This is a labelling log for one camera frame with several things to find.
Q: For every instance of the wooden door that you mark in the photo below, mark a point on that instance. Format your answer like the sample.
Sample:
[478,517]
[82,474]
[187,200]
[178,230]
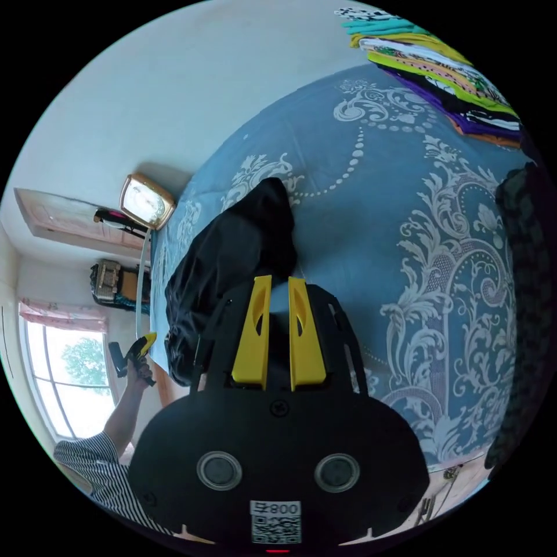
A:
[69,215]

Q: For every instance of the person's left hand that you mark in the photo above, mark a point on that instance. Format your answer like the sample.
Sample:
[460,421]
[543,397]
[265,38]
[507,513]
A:
[141,370]

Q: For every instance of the shelf with bags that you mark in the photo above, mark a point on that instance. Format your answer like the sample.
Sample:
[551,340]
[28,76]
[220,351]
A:
[115,282]

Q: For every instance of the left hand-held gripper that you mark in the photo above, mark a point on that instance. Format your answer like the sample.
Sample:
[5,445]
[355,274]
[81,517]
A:
[134,357]

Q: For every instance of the pink curtain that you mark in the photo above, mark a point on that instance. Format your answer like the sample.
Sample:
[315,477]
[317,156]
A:
[65,315]

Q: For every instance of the pile of clothes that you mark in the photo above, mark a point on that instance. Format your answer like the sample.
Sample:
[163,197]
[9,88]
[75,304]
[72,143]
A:
[439,74]

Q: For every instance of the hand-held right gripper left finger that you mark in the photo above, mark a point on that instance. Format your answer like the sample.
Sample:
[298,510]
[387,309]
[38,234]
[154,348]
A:
[251,344]

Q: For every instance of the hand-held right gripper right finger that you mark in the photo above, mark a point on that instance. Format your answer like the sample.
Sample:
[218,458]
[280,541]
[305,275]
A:
[306,348]

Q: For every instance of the window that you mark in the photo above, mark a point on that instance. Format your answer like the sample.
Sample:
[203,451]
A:
[72,374]

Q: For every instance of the person's left forearm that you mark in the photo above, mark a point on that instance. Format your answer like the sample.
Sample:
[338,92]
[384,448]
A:
[126,413]

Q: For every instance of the dark checked garment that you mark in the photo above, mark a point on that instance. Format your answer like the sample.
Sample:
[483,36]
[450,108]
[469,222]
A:
[522,278]

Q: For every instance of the bed with blue printed sheet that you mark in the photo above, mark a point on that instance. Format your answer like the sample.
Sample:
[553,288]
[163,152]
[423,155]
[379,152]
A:
[374,209]

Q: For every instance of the black pants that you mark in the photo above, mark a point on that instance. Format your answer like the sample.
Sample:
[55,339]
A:
[235,261]

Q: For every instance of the gold-framed clock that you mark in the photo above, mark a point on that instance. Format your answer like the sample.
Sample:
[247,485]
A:
[145,201]

